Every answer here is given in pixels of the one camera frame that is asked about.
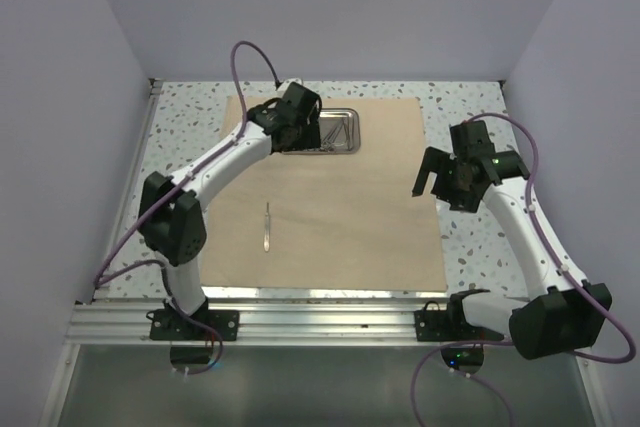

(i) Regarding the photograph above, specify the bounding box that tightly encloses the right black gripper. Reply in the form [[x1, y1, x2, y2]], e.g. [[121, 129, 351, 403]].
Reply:
[[413, 146, 480, 214]]

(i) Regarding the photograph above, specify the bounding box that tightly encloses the steel scalpel handle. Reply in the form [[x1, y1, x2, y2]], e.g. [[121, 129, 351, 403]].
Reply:
[[263, 202, 271, 253]]

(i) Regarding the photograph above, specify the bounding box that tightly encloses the beige cloth wrap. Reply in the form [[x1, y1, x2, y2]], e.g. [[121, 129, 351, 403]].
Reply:
[[200, 98, 447, 292]]

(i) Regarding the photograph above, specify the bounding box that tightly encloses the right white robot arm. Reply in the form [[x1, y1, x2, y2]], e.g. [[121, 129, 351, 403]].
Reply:
[[412, 120, 612, 360]]

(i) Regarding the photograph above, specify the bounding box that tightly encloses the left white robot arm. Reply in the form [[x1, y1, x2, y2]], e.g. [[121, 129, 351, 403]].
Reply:
[[135, 82, 322, 340]]

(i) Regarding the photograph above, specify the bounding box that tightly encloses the steel instrument tray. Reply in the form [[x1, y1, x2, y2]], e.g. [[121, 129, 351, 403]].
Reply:
[[287, 108, 361, 155]]

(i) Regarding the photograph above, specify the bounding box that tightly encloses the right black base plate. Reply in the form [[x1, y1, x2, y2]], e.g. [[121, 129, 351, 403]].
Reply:
[[413, 301, 504, 342]]

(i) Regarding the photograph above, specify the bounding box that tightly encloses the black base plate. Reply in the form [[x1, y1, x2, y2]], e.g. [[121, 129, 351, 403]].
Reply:
[[413, 301, 504, 342], [145, 307, 240, 342]]

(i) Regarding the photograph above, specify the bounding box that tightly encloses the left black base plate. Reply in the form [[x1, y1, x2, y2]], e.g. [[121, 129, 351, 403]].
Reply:
[[145, 307, 240, 342]]

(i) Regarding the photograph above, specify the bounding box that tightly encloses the aluminium rail frame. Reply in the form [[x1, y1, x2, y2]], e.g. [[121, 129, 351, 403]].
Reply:
[[38, 81, 612, 426]]

